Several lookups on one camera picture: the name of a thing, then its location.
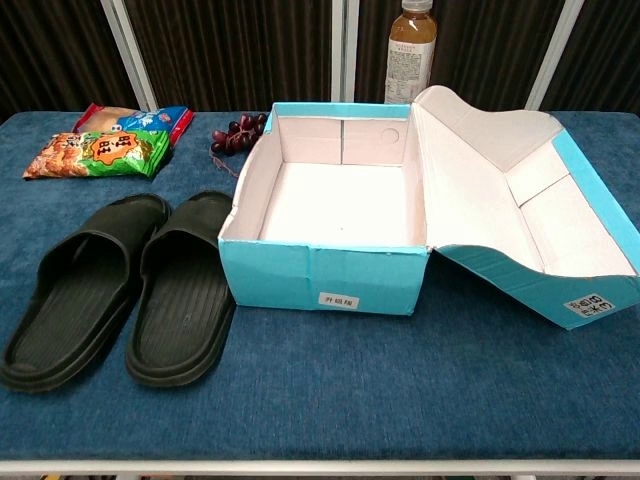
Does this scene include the amber tea bottle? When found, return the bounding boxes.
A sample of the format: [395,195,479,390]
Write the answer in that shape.
[383,0,438,106]

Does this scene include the dark ribbed partition panel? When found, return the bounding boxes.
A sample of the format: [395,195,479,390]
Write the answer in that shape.
[353,0,566,112]
[544,0,640,112]
[0,0,139,121]
[123,0,336,112]

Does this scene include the dark red grape bunch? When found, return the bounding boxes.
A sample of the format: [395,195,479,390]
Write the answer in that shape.
[209,113,269,157]

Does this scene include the blue red snack bag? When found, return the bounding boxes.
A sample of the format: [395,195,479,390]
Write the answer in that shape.
[72,103,195,147]

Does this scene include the black rubber slipper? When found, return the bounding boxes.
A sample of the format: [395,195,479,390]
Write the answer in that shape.
[0,193,173,394]
[124,189,237,385]

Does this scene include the white table frame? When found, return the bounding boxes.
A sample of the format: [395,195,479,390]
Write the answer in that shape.
[0,458,640,477]

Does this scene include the light blue shoe box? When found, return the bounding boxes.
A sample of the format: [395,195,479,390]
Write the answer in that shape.
[217,85,640,331]

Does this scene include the green orange snack bag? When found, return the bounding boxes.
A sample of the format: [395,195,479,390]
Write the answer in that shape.
[22,129,174,180]

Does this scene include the white aluminium post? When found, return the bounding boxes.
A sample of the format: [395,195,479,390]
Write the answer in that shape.
[99,0,159,112]
[332,0,360,104]
[524,0,586,112]

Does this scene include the blue table cloth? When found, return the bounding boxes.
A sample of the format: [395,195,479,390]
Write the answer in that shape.
[0,110,640,462]

